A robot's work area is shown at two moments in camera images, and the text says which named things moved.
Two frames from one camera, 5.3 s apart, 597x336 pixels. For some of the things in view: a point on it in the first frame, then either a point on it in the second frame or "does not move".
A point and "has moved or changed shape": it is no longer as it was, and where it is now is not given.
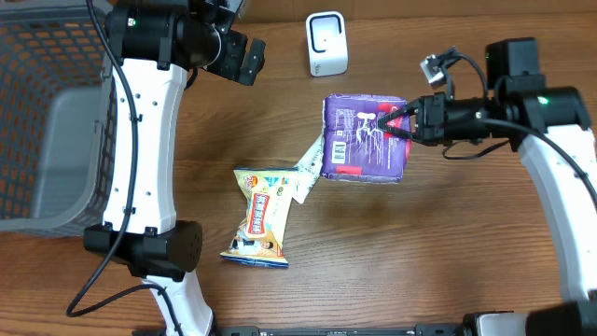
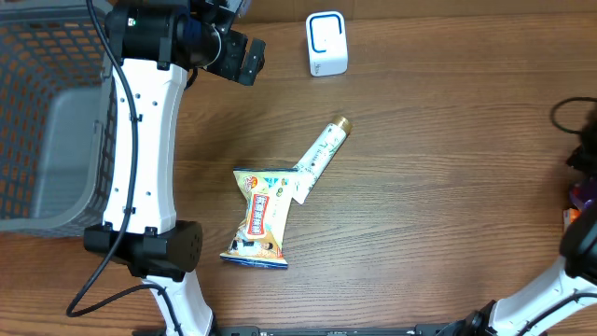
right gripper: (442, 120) to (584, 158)
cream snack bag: (259, 236) does not move
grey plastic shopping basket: (58, 119) does not move
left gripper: (237, 49) does not move
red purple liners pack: (354, 147) has moved or changed shape
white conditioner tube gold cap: (309, 171) does not move
